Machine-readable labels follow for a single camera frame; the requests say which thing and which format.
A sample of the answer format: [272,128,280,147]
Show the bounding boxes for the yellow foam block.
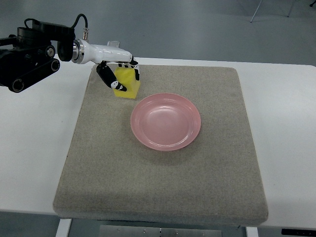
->
[113,67,140,99]

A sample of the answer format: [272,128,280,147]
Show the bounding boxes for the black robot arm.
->
[0,14,88,93]

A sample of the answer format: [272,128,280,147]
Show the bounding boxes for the white table leg left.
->
[55,219,72,237]

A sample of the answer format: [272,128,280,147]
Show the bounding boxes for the beige fabric mat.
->
[53,65,268,226]

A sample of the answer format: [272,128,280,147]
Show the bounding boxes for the black label plate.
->
[281,229,316,237]

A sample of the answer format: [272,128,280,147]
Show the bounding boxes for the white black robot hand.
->
[72,39,140,92]

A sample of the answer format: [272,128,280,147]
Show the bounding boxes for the metal floor socket plate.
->
[107,40,120,48]

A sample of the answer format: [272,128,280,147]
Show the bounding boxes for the pink plate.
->
[130,93,201,151]

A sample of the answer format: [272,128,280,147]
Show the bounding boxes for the metal chair legs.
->
[237,0,316,23]

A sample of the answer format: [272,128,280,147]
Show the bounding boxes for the white table leg right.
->
[245,227,259,237]

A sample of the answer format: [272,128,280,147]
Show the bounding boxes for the white table leg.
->
[245,227,259,237]
[55,219,72,237]

